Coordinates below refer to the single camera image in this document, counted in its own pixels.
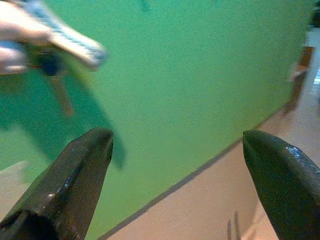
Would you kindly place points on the person's bare hand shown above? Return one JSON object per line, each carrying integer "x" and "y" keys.
{"x": 17, "y": 30}

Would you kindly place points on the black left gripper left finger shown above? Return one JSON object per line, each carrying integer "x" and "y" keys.
{"x": 65, "y": 180}

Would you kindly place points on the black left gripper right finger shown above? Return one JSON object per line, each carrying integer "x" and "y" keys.
{"x": 287, "y": 185}

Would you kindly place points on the brown wooden furniture leg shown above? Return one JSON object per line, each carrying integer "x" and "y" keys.
{"x": 297, "y": 85}

